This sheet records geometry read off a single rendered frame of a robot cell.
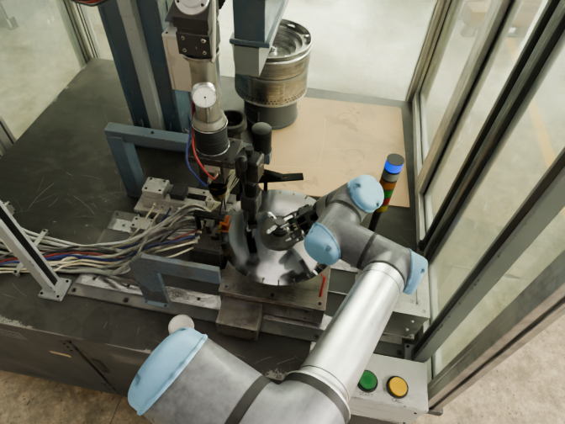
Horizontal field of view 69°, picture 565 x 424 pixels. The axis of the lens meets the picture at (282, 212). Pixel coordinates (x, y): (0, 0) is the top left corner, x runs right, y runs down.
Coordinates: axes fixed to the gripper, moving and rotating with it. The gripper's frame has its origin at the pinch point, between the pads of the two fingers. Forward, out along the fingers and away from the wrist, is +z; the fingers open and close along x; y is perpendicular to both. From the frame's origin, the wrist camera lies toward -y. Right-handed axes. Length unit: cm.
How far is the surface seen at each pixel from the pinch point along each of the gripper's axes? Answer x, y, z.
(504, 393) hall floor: 99, -92, 37
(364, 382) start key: 38.9, 5.9, -11.9
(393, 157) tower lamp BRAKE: -6.9, -23.1, -21.7
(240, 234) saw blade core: -4.9, 10.4, 9.5
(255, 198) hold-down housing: -10.1, 11.6, -8.1
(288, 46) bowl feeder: -69, -45, 22
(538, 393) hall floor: 105, -105, 31
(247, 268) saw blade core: 4.6, 14.5, 5.0
